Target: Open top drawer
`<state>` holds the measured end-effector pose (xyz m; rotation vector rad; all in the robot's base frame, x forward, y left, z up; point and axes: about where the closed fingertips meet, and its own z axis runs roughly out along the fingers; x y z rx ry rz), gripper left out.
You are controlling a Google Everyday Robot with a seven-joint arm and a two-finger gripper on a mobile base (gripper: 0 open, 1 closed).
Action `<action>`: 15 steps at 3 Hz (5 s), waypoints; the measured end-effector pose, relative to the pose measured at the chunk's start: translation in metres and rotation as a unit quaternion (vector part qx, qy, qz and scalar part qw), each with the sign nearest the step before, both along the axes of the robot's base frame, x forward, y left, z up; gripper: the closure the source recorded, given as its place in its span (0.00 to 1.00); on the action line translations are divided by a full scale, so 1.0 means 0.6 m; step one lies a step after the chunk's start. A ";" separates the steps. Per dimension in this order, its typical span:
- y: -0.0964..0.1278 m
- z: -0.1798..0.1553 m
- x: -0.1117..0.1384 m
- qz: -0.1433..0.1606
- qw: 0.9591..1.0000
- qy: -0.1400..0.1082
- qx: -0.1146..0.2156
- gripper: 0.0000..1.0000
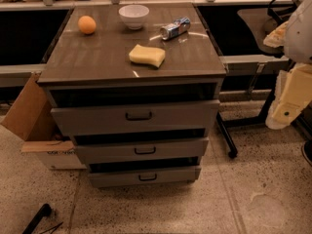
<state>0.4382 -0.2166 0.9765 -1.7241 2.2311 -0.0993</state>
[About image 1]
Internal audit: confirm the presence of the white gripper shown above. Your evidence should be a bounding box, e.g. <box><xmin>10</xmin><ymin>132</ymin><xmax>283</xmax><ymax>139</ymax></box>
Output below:
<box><xmin>263</xmin><ymin>21</ymin><xmax>312</xmax><ymax>130</ymax></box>

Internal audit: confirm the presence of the grey top drawer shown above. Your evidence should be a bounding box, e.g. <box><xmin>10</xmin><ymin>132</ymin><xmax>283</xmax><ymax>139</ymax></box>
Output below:
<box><xmin>52</xmin><ymin>99</ymin><xmax>219</xmax><ymax>137</ymax></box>

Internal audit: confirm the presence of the grey drawer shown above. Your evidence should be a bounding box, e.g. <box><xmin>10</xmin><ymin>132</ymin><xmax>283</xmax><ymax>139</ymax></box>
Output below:
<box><xmin>89</xmin><ymin>166</ymin><xmax>201</xmax><ymax>188</ymax></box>
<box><xmin>52</xmin><ymin>99</ymin><xmax>219</xmax><ymax>137</ymax></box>
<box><xmin>76</xmin><ymin>137</ymin><xmax>209</xmax><ymax>165</ymax></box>

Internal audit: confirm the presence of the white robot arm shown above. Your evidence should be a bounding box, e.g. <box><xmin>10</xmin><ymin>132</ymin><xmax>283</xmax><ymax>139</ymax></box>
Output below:
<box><xmin>263</xmin><ymin>0</ymin><xmax>312</xmax><ymax>130</ymax></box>

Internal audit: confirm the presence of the grey drawer cabinet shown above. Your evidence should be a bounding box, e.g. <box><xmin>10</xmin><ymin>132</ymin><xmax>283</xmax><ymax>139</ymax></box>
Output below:
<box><xmin>38</xmin><ymin>3</ymin><xmax>225</xmax><ymax>174</ymax></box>

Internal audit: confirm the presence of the grey bottom drawer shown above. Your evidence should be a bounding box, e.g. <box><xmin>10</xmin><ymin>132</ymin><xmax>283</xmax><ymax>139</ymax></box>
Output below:
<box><xmin>89</xmin><ymin>166</ymin><xmax>201</xmax><ymax>188</ymax></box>

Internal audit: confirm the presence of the grey middle drawer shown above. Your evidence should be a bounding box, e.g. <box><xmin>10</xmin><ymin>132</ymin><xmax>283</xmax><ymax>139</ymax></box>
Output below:
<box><xmin>76</xmin><ymin>137</ymin><xmax>209</xmax><ymax>165</ymax></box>

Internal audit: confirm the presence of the black office chair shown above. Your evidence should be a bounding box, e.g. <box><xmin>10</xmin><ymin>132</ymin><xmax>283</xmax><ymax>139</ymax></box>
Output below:
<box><xmin>238</xmin><ymin>9</ymin><xmax>284</xmax><ymax>56</ymax></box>

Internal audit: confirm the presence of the black headset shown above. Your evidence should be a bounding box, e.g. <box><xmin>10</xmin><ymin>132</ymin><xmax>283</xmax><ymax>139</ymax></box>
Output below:
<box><xmin>263</xmin><ymin>0</ymin><xmax>300</xmax><ymax>33</ymax></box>

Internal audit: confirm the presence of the black table leg with caster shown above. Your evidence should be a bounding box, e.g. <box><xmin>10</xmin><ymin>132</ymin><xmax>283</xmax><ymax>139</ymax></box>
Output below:
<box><xmin>216</xmin><ymin>89</ymin><xmax>275</xmax><ymax>159</ymax></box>

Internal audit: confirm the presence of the yellow sponge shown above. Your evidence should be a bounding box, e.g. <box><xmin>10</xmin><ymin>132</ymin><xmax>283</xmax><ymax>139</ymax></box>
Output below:
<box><xmin>129</xmin><ymin>45</ymin><xmax>166</xmax><ymax>68</ymax></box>

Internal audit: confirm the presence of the white bowl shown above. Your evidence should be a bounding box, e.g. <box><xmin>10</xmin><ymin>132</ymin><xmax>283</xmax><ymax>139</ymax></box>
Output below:
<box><xmin>118</xmin><ymin>4</ymin><xmax>149</xmax><ymax>30</ymax></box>

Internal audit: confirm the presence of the orange fruit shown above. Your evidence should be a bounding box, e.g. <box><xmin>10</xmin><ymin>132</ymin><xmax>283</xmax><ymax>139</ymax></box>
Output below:
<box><xmin>78</xmin><ymin>16</ymin><xmax>97</xmax><ymax>34</ymax></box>

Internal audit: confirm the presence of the brown cardboard box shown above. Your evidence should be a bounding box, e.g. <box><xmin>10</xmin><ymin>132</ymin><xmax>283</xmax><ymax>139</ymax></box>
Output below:
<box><xmin>2</xmin><ymin>73</ymin><xmax>86</xmax><ymax>170</ymax></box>

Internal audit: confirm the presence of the black tool on floor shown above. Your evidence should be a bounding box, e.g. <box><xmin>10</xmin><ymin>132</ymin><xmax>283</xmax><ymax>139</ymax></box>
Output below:
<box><xmin>22</xmin><ymin>204</ymin><xmax>62</xmax><ymax>234</ymax></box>

